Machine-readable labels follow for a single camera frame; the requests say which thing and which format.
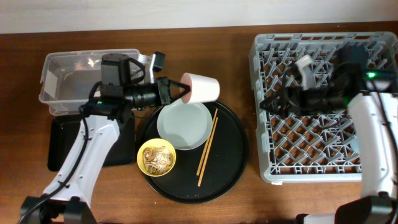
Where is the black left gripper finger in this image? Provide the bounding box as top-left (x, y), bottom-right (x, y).
top-left (170, 88), bottom-right (190, 103)
top-left (170, 80), bottom-right (190, 90)

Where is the pink cup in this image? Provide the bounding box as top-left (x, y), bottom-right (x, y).
top-left (180, 73), bottom-right (220, 104)

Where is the yellow bowl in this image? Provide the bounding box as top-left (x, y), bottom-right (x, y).
top-left (136, 138), bottom-right (177, 177)

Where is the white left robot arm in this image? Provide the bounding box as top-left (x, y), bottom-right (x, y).
top-left (19, 52), bottom-right (191, 223)

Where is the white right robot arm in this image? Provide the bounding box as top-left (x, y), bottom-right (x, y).
top-left (259, 45), bottom-right (397, 223)

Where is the grey dishwasher rack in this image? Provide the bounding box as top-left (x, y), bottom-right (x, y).
top-left (249, 32), bottom-right (397, 185)

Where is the clear plastic waste bin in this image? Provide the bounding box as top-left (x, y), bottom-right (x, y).
top-left (39, 49), bottom-right (141, 116)

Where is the grey round plate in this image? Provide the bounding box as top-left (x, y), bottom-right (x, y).
top-left (157, 100), bottom-right (213, 151)

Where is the wooden chopstick left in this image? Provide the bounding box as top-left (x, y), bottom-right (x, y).
top-left (196, 108), bottom-right (218, 176)

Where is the wooden chopstick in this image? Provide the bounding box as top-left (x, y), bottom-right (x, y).
top-left (196, 108), bottom-right (218, 176)
top-left (197, 117), bottom-right (218, 187)

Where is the wooden chopstick right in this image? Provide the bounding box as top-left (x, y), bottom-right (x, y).
top-left (197, 117), bottom-right (218, 187)

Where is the food scraps and rice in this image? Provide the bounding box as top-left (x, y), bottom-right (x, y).
top-left (142, 146), bottom-right (174, 175)

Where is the black rectangular tray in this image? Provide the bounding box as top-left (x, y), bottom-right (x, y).
top-left (47, 114), bottom-right (136, 172)

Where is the white label on bin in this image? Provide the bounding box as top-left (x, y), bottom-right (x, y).
top-left (44, 70), bottom-right (58, 98)

